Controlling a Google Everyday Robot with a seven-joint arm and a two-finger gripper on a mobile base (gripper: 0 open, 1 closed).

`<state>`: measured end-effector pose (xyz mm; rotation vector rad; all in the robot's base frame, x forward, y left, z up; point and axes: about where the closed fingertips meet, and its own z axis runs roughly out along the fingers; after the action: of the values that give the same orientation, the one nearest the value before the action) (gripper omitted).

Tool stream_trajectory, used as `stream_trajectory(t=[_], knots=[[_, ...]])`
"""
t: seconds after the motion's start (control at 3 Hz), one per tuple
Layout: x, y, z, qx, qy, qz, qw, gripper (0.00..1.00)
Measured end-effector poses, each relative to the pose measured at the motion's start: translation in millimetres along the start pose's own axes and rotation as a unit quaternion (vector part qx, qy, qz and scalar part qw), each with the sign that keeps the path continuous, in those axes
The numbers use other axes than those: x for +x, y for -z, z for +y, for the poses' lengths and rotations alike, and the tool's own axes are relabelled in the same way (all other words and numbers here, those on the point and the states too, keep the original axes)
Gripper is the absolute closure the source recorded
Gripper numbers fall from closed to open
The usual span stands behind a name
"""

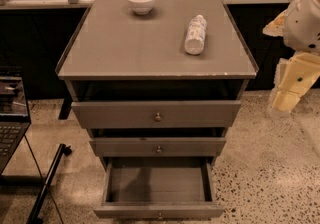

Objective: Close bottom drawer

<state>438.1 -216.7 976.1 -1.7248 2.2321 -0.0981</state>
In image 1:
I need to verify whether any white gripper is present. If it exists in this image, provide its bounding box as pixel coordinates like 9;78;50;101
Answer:
269;51;320;113

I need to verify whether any grey bottom drawer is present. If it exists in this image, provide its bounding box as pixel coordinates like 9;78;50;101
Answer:
94;157;223;220

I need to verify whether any grey drawer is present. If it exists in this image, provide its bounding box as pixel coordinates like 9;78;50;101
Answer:
72;100;241;129
90;137;226;157
94;157;223;220

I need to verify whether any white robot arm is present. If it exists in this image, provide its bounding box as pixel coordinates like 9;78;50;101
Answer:
262;0;320;116

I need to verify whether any grey top drawer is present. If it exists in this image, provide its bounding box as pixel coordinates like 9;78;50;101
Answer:
72;100;241;129

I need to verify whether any grey drawer cabinet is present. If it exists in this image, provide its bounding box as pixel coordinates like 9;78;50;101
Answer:
55;0;260;169

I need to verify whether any grey middle drawer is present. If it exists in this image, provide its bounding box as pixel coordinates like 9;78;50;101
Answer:
90;137;226;157

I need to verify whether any white plastic bottle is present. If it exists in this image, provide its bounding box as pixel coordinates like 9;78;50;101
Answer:
184;15;207;55

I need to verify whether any white ceramic bowl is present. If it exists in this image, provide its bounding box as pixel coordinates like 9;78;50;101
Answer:
127;0;156;15

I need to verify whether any black laptop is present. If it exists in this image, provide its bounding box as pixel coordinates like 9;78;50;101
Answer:
0;66;31;174

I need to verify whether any black stand leg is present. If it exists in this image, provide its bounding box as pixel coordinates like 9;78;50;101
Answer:
26;144;72;224

